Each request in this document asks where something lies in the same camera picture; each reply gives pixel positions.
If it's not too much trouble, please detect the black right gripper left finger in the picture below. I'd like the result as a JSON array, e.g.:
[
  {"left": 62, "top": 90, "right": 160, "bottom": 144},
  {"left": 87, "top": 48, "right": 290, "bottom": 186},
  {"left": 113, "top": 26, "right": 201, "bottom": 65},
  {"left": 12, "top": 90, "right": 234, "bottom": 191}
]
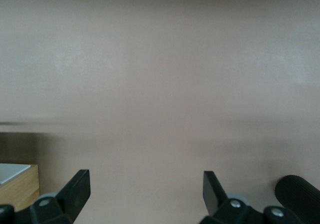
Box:
[{"left": 0, "top": 169, "right": 91, "bottom": 224}]

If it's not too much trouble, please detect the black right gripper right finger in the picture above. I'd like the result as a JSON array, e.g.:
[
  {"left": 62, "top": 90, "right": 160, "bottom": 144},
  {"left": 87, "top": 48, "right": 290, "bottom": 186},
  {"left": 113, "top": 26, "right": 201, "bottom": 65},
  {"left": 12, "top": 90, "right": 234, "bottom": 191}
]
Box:
[{"left": 198, "top": 170, "right": 301, "bottom": 224}]

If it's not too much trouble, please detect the wooden drawer with white front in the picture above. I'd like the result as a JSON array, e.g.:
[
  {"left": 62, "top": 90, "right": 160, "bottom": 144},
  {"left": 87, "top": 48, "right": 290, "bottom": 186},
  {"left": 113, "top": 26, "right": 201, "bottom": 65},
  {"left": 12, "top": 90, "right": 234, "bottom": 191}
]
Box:
[{"left": 0, "top": 163, "right": 41, "bottom": 212}]

